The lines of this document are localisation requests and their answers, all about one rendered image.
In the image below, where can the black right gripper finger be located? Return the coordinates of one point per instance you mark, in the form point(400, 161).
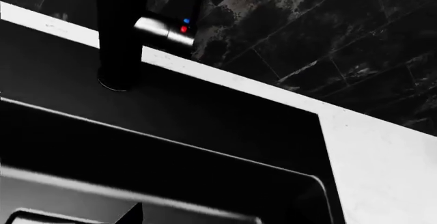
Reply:
point(134, 217)

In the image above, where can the black kitchen sink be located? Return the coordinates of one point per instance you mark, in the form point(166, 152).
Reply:
point(211, 137)

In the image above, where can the black faucet column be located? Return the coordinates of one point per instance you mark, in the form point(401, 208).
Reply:
point(119, 29)

